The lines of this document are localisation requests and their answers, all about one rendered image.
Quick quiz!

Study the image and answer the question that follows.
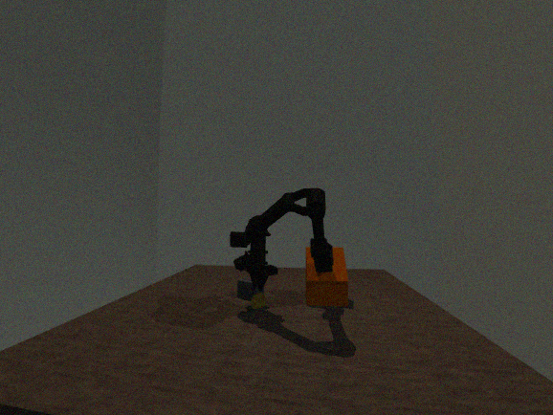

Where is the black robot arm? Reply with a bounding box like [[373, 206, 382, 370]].
[[230, 188, 334, 273]]

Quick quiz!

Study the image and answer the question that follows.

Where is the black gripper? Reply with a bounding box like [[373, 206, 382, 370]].
[[245, 248, 277, 291]]

